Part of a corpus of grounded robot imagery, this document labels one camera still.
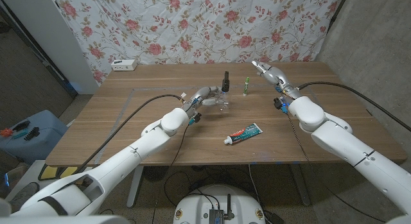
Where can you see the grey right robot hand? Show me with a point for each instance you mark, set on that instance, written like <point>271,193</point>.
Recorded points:
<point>276,76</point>

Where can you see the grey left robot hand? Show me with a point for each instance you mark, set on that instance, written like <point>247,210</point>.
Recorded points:
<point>202,94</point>

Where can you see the clear dispenser bottle black pump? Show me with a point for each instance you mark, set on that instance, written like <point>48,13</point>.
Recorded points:
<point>225,82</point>

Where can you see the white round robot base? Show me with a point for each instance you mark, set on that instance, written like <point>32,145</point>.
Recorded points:
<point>196,204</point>

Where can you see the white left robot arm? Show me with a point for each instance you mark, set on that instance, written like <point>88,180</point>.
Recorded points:
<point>128,156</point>

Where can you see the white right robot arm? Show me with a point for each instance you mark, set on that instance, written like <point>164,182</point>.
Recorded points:
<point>353,143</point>

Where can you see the green Expo marker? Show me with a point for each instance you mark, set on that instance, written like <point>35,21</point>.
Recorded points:
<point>246,86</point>

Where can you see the toothpaste tube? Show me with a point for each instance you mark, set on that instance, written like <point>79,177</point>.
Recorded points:
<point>244,134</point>

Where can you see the floral backdrop cloth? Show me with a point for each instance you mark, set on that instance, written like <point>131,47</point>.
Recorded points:
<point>208,31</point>

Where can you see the white power strip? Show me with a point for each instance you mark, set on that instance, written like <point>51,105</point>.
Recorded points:
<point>123,65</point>

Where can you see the black backdrop stand pole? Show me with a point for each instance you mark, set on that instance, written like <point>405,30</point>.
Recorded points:
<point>335,12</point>

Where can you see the grey table leg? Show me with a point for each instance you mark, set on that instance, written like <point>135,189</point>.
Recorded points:
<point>300,185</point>

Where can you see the white table leg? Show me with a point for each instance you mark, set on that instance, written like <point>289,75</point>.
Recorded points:
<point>134,185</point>

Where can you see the black radio box with antenna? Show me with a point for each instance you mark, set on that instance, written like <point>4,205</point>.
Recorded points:
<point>216,216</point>

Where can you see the black power adapter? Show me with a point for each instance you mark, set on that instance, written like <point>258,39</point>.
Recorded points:
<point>273,217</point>

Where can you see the blue storage bin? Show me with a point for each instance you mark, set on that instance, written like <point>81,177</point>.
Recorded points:
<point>41,147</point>

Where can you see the yellow black floor mat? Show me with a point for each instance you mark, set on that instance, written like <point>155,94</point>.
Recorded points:
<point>51,173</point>

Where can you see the black toothed comb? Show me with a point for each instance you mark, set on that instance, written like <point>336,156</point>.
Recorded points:
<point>32,134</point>

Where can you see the black plastic clip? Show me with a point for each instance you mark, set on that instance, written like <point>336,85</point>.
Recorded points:
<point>22,125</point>

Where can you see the teal plastic tool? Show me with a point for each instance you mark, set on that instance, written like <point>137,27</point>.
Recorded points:
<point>20,134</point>

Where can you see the white robot torso shell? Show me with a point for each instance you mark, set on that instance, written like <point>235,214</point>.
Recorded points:
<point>64,219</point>

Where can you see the grey shoe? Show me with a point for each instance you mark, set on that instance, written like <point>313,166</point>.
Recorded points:
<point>25,195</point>

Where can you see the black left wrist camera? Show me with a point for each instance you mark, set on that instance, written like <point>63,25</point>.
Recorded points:
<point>195,118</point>

